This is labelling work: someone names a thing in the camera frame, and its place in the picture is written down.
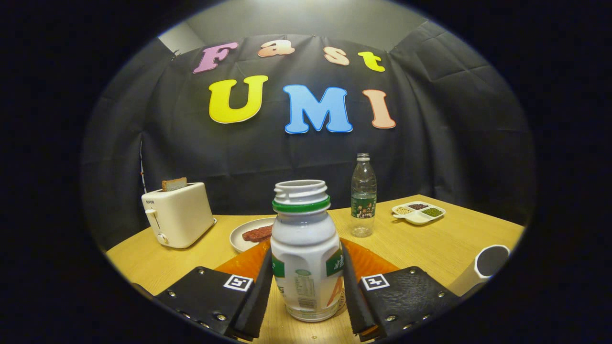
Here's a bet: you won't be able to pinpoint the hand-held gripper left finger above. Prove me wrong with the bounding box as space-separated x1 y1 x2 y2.
131 239 274 342

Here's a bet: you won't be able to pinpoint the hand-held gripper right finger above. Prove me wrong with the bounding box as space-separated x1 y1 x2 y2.
340 237 483 342

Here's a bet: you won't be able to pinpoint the white juice bottle green ring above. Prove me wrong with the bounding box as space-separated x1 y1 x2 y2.
270 180 346 323

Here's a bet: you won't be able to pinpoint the white cup wooden handle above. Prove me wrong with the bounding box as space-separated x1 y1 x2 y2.
447 244 511 297

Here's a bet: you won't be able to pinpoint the clear plastic water bottle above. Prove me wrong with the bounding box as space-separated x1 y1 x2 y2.
350 153 377 238

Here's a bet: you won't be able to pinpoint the round grey plate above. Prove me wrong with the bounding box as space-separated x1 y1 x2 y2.
229 217 277 253

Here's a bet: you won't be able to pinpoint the red sausage slices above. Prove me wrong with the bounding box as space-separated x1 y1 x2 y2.
241 225 273 242

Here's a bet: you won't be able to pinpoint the wooden table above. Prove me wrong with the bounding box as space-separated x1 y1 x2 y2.
105 194 525 344

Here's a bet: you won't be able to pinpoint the white divided bean dish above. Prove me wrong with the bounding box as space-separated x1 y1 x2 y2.
392 201 447 226

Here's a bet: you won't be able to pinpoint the cream toaster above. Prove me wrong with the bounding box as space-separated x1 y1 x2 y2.
141 182 217 249

